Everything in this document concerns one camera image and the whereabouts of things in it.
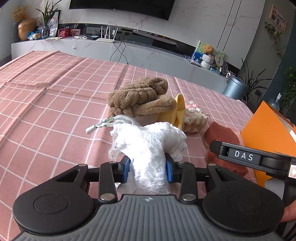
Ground white crinkled plastic bag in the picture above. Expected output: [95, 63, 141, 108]
[109, 122, 187, 195]

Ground pink white knitted toy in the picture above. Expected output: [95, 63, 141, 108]
[183, 101, 210, 133]

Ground brown braided plush toy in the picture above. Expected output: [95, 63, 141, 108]
[107, 77, 177, 118]

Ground orange cardboard box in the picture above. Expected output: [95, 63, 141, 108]
[240, 100, 296, 188]

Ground rust red sponge cloth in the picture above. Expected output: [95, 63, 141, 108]
[204, 121, 255, 178]

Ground yellow plush piece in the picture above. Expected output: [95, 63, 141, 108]
[157, 93, 186, 130]

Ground blue water jug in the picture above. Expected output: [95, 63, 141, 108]
[268, 93, 282, 111]

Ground tall floor plant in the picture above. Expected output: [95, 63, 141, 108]
[241, 59, 271, 103]

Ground grey metal trash bin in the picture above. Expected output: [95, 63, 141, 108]
[223, 75, 248, 100]

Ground pink checked tablecloth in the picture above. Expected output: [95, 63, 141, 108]
[1, 51, 252, 240]

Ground brown teddy bear figure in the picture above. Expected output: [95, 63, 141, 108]
[201, 45, 214, 70]

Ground white marble tv console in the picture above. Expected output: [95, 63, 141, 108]
[11, 38, 227, 93]

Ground green picture book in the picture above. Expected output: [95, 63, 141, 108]
[190, 41, 225, 70]

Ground white wifi router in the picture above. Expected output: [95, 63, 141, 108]
[96, 26, 118, 44]

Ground red box on console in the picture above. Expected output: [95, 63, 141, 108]
[58, 28, 70, 38]

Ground green potted plant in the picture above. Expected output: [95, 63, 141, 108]
[36, 0, 62, 39]

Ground golden brown vase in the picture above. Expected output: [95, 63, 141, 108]
[18, 18, 37, 41]

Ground black router cable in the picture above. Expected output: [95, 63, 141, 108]
[109, 39, 129, 64]

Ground framed wall picture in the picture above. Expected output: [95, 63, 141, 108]
[269, 5, 287, 33]

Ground black wall television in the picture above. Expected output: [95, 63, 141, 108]
[69, 0, 175, 21]

